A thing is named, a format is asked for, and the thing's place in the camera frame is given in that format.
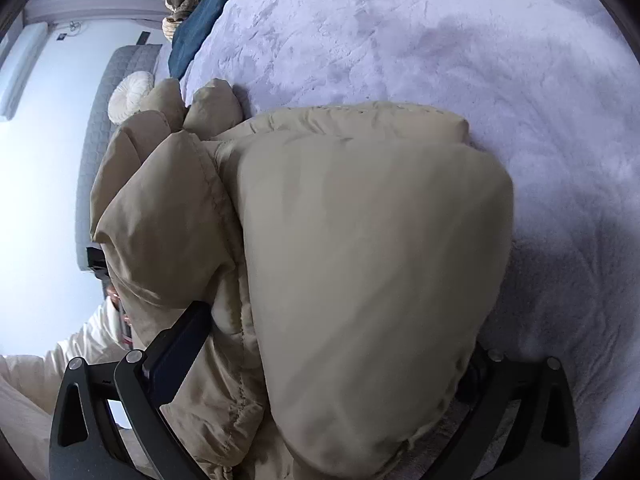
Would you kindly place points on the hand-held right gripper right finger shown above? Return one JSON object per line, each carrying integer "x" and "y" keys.
{"x": 505, "y": 410}

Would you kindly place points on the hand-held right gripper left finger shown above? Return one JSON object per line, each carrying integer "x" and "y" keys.
{"x": 175, "y": 345}

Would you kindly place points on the beige puffer jacket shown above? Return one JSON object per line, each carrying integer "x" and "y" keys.
{"x": 350, "y": 235}

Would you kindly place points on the person's left hand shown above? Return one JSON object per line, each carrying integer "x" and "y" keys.
{"x": 114, "y": 296}

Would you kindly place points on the grey quilted headboard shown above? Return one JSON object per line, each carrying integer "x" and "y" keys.
{"x": 97, "y": 160}

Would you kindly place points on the round white cushion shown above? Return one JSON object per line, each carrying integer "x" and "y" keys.
{"x": 129, "y": 97}

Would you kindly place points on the small black device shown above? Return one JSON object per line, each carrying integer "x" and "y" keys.
{"x": 144, "y": 38}

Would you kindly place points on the blue jeans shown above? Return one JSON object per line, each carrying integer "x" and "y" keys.
{"x": 195, "y": 30}

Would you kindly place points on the lilac plush blanket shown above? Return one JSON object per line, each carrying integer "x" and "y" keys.
{"x": 500, "y": 85}

